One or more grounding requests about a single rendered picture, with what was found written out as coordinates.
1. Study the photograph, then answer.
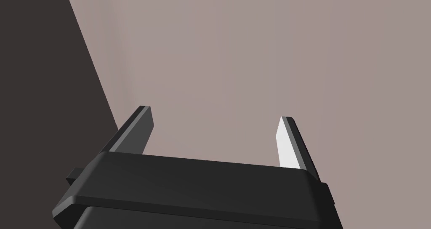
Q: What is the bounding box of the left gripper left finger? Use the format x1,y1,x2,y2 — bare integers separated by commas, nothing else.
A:
101,105,155,155

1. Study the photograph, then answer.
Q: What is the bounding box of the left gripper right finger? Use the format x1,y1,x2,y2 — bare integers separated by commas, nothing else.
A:
276,116,321,182

